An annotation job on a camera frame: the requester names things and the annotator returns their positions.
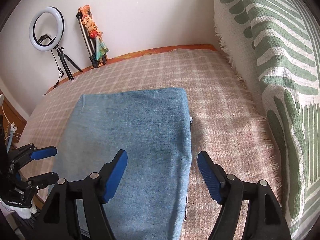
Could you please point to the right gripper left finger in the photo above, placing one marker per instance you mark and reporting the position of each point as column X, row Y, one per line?
column 59, row 216

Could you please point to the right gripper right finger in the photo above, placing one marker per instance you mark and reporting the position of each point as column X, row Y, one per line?
column 264, row 218

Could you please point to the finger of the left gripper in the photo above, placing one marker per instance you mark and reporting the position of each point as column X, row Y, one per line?
column 43, row 153
column 43, row 180

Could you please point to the light blue denim jeans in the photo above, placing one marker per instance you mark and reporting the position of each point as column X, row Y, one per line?
column 153, row 127

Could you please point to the left gloved hand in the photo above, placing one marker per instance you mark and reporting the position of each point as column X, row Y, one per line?
column 24, row 213

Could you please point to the wooden door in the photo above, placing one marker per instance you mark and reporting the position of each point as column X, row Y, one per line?
column 10, row 115

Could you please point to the black mini tripod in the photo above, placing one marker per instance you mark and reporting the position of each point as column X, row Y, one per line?
column 64, row 60

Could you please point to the pink plaid bed blanket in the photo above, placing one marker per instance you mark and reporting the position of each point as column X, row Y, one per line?
column 224, row 122

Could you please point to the folded silver tripod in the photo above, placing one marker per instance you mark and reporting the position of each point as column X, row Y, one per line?
column 91, row 42

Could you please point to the orange floral scarf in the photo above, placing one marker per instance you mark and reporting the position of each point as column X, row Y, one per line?
column 96, row 32

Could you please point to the green white patterned pillow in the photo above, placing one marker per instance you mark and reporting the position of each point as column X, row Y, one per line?
column 274, row 46

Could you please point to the white ring light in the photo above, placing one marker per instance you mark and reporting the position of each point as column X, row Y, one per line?
column 46, row 29

